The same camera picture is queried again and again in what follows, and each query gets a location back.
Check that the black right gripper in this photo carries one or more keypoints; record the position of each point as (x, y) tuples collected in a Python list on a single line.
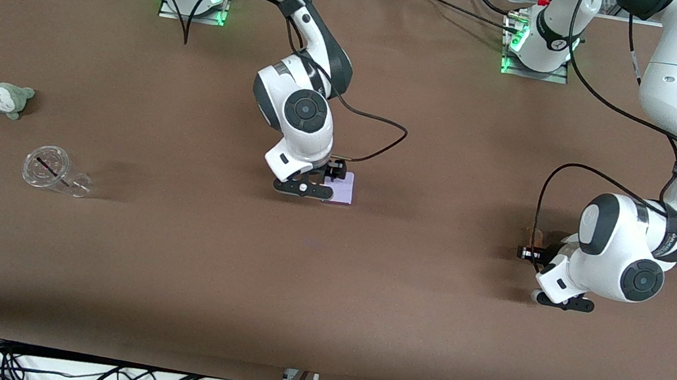
[(334, 170)]

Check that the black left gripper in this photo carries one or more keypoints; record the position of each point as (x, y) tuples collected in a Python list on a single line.
[(545, 254)]

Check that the brown lion statue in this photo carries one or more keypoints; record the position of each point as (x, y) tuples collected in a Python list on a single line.
[(535, 235)]

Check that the lilac flip phone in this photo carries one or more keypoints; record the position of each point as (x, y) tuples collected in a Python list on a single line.
[(344, 194)]

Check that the brown paper table cover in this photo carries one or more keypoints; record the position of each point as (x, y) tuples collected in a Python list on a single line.
[(324, 294)]

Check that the black drinking straw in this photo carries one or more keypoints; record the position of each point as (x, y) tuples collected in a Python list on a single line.
[(47, 167)]

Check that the clear lidded plastic cup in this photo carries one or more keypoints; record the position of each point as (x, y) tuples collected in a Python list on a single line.
[(46, 172)]

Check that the grey-green Totoro plush toy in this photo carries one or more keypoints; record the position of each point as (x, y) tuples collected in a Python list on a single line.
[(8, 99)]

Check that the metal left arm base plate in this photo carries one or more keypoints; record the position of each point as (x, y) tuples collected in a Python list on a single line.
[(527, 74)]

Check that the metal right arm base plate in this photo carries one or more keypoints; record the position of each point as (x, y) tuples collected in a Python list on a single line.
[(171, 13)]

